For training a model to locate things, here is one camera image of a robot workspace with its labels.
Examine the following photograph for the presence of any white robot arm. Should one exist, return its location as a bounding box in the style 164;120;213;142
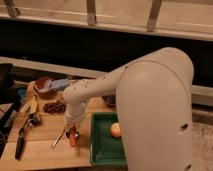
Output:
63;47;194;171

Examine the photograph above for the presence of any metal measuring cup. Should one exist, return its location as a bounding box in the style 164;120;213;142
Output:
51;127;79;149

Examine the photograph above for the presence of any bunch of red grapes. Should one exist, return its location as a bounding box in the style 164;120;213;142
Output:
43;100;66;114

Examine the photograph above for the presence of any blue sponge block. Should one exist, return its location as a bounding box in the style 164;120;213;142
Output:
51;78;70;91

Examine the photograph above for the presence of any yellow banana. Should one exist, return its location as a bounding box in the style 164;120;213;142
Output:
20;95;38;113

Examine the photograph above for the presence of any dark red bowl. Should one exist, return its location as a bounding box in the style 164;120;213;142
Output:
102;95;116;107

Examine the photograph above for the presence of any peach apple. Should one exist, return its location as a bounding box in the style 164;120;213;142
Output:
110;122;121;138

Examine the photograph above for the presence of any brown red bowl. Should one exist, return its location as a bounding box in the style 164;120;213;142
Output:
33;77;56;100

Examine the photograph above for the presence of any green plastic tray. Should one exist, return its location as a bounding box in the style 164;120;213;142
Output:
90;112;127;166

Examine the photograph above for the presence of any black equipment at left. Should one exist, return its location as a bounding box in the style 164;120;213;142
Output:
0;63;20;157

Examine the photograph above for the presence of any black handled can opener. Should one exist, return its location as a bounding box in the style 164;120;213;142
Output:
15;113;40;160

